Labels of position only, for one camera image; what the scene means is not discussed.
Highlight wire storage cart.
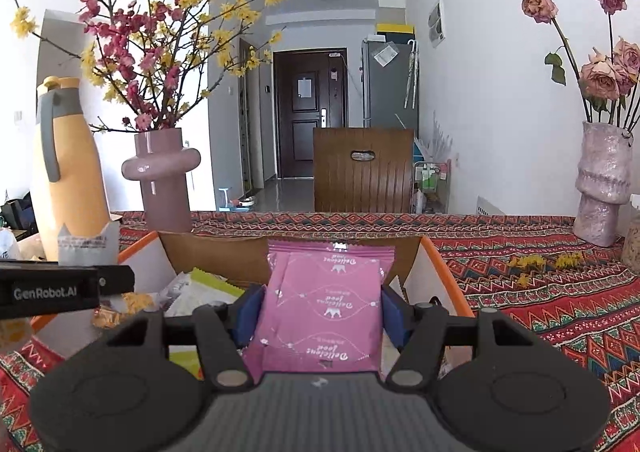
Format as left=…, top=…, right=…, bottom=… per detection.
left=412, top=157, right=451, bottom=213

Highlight fallen yellow petals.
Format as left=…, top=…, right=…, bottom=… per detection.
left=507, top=252, right=585, bottom=289

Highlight golden orange snack packet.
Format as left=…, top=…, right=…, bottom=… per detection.
left=92, top=293, right=157, bottom=329

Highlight pink snack packet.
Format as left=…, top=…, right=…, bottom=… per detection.
left=242, top=239, right=396, bottom=373

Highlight grey refrigerator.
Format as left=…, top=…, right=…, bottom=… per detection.
left=362, top=38, right=418, bottom=130

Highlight white umbrella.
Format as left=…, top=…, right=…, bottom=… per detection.
left=404, top=39, right=419, bottom=108

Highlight red cardboard box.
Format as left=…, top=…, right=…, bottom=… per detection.
left=30, top=229, right=476, bottom=368

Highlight white floor stand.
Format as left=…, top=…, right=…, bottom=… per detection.
left=217, top=187, right=256, bottom=211

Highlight pink ring vase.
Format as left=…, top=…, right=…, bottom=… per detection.
left=121, top=128, right=201, bottom=233

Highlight yellow storage box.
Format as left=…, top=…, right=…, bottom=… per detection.
left=376, top=22, right=416, bottom=40

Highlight pink and yellow flower branches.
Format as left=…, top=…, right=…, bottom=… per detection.
left=10, top=0, right=292, bottom=133

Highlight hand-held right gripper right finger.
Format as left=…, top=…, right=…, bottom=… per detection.
left=380, top=285, right=531, bottom=392

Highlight patterned red tablecloth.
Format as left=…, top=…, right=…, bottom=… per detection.
left=0, top=209, right=640, bottom=452

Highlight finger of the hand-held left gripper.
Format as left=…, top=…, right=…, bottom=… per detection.
left=97, top=265, right=136, bottom=301

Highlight dried rose bouquet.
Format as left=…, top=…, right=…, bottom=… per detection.
left=512, top=0, right=640, bottom=125

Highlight black bag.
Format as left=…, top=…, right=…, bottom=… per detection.
left=0, top=199, right=33, bottom=233

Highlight textured pink vase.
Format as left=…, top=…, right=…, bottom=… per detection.
left=572, top=121, right=633, bottom=248

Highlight wooden chair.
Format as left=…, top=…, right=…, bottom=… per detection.
left=313, top=127, right=416, bottom=213

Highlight clear jar of seeds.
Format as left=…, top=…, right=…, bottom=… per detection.
left=620, top=202, right=640, bottom=273

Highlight dark entrance door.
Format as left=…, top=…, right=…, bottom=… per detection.
left=272, top=48, right=348, bottom=179

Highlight white wall panel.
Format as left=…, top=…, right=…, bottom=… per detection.
left=427, top=0, right=446, bottom=48

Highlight clear plastic pack blue label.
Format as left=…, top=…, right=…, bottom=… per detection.
left=0, top=227, right=22, bottom=261

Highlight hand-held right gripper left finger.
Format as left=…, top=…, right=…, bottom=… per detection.
left=112, top=284, right=266, bottom=392

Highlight white snack packet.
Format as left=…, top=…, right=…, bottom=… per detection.
left=57, top=222, right=121, bottom=267
left=160, top=272, right=236, bottom=318

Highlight yellow thermos jug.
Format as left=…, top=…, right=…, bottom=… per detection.
left=31, top=77, right=112, bottom=263

